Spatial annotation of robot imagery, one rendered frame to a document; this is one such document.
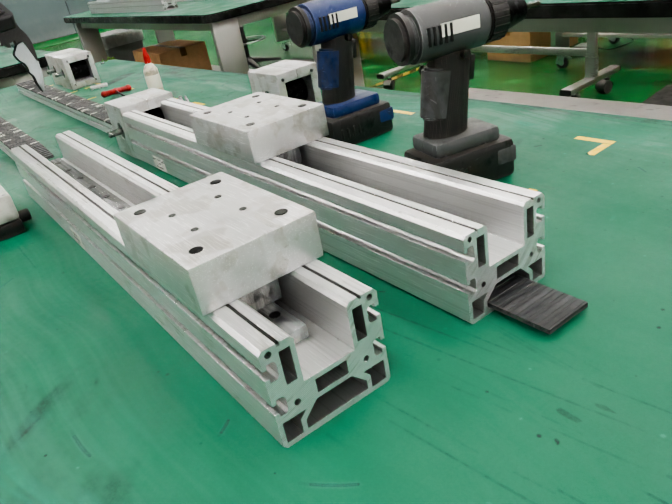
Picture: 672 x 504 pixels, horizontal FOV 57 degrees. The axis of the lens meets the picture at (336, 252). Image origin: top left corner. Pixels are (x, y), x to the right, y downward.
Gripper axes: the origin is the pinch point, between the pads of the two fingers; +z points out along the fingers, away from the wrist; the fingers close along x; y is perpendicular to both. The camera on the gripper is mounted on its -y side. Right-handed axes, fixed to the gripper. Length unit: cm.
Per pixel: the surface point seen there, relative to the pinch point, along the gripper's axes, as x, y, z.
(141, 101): -13.3, -20.4, 5.1
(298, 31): -26, -53, -3
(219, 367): 18, -89, 14
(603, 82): -298, 38, 89
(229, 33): -161, 179, 23
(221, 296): 16, -91, 7
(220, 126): -4, -61, 4
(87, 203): 13, -57, 7
